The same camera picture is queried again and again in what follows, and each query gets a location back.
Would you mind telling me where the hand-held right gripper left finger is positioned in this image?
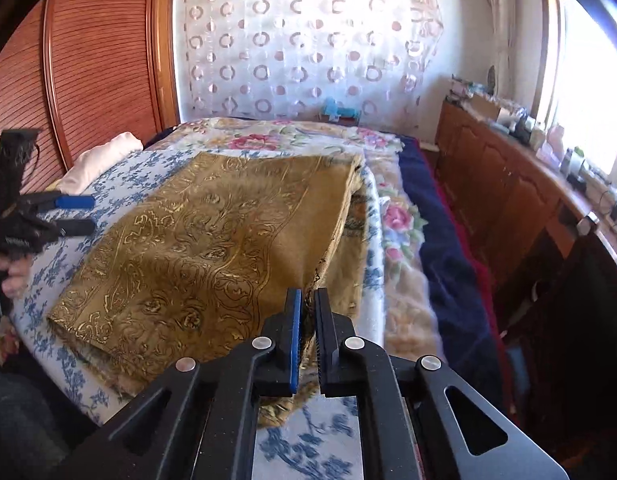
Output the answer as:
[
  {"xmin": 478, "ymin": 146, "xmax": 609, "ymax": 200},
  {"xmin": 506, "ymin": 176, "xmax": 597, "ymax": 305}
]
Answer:
[{"xmin": 63, "ymin": 288, "xmax": 303, "ymax": 480}]

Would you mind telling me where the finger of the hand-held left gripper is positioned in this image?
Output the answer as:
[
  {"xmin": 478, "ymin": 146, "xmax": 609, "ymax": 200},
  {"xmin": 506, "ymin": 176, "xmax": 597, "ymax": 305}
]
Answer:
[
  {"xmin": 38, "ymin": 194, "xmax": 97, "ymax": 211},
  {"xmin": 52, "ymin": 219, "xmax": 96, "ymax": 239}
]

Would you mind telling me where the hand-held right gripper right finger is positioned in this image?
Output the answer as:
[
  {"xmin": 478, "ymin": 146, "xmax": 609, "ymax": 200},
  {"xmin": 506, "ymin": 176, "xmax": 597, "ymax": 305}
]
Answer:
[{"xmin": 316, "ymin": 288, "xmax": 569, "ymax": 480}]

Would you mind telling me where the gold patterned jacket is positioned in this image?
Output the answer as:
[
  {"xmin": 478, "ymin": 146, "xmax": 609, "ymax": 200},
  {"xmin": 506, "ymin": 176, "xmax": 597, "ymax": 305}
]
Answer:
[{"xmin": 47, "ymin": 152, "xmax": 384, "ymax": 428}]

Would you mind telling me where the person's left hand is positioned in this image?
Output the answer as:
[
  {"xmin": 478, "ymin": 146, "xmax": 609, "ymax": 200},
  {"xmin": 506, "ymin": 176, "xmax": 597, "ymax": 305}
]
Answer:
[{"xmin": 0, "ymin": 251, "xmax": 33, "ymax": 302}]

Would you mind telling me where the pale pink pillow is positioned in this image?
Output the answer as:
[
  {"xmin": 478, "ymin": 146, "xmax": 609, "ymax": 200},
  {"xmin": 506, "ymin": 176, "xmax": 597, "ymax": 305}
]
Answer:
[{"xmin": 63, "ymin": 132, "xmax": 144, "ymax": 196}]

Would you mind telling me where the wooden slatted wardrobe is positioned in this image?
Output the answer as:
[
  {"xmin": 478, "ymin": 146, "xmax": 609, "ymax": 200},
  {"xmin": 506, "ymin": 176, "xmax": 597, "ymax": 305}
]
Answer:
[{"xmin": 0, "ymin": 0, "xmax": 182, "ymax": 196}]

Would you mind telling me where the pink floral blanket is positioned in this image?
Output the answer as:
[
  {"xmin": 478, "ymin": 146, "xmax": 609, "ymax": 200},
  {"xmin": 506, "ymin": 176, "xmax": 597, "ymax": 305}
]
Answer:
[{"xmin": 153, "ymin": 117, "xmax": 439, "ymax": 356}]

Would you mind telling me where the navy blue blanket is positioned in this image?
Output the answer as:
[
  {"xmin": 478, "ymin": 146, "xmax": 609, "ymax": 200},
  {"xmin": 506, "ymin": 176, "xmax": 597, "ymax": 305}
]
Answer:
[{"xmin": 396, "ymin": 140, "xmax": 504, "ymax": 401}]

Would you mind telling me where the person's trouser leg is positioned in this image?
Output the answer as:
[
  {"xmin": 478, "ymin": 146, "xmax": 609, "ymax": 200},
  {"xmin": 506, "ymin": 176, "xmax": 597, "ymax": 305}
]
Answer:
[{"xmin": 0, "ymin": 370, "xmax": 89, "ymax": 480}]

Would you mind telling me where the long wooden cabinet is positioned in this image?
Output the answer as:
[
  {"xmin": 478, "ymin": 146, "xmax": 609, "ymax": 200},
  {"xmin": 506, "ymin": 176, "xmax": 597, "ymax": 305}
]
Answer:
[{"xmin": 433, "ymin": 100, "xmax": 617, "ymax": 311}]

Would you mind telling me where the small blue toy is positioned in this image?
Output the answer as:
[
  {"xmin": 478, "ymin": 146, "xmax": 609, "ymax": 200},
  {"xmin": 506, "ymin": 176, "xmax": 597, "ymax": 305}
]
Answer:
[{"xmin": 321, "ymin": 97, "xmax": 359, "ymax": 123}]

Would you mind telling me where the cardboard box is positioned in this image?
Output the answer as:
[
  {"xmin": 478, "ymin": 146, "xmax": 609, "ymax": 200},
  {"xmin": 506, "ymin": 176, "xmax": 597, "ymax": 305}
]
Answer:
[{"xmin": 466, "ymin": 92, "xmax": 502, "ymax": 121}]

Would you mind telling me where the row of bottles and jars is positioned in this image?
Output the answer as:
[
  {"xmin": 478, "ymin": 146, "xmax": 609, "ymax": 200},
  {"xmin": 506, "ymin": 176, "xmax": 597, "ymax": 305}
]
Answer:
[{"xmin": 449, "ymin": 67, "xmax": 617, "ymax": 236}]

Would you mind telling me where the pale window curtain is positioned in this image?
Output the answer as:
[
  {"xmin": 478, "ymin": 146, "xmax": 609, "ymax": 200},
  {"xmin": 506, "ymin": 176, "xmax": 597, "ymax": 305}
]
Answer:
[{"xmin": 476, "ymin": 0, "xmax": 519, "ymax": 96}]

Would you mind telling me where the bright window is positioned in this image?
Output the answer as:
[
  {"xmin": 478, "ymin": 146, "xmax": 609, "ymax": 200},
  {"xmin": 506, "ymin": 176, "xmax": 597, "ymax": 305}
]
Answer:
[{"xmin": 536, "ymin": 0, "xmax": 617, "ymax": 186}]

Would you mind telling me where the sheer circle-patterned wall curtain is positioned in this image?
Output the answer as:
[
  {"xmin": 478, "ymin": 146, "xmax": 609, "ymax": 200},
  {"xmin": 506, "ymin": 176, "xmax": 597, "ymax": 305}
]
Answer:
[{"xmin": 173, "ymin": 0, "xmax": 447, "ymax": 133}]

